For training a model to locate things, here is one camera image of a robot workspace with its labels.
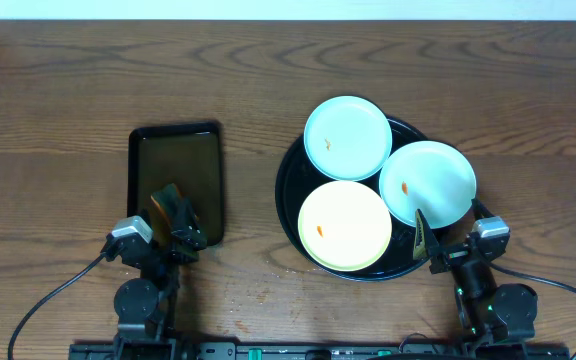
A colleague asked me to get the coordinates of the light green plate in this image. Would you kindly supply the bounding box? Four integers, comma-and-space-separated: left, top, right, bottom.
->
303, 96, 393, 181
378, 141, 477, 229

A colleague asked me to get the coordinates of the yellow plate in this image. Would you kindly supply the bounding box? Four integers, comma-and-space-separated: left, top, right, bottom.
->
297, 181, 392, 272

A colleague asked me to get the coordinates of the light green plate top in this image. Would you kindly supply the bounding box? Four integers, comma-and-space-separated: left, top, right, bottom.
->
303, 96, 393, 181

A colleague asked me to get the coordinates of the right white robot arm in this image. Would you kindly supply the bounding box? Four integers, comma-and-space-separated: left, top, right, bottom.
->
413, 210, 538, 357

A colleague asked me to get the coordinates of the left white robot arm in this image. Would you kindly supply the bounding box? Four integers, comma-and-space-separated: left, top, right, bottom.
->
102, 199, 207, 360

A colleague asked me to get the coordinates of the black rectangular tray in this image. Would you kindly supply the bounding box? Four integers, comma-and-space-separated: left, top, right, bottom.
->
127, 120, 225, 246

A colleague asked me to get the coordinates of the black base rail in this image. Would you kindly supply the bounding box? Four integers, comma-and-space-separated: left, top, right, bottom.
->
68, 342, 570, 360

